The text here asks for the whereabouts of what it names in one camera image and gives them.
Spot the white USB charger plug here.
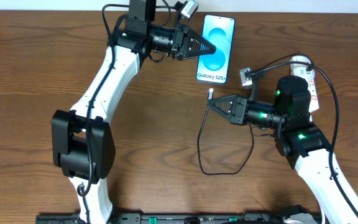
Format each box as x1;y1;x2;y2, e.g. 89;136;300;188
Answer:
290;55;313;78

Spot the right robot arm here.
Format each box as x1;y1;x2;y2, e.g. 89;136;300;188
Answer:
208;75;358;223

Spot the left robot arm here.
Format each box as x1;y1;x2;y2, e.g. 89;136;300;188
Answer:
51;0;216;223

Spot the white power strip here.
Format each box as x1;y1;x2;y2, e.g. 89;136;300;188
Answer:
291;67;319;113

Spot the black USB charging cable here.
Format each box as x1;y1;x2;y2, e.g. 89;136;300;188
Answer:
196;88;255;176

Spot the blue Galaxy smartphone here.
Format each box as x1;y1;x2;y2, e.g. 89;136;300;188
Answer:
196;14;236;83

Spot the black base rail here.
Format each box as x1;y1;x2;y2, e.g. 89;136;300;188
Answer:
35;212;323;224

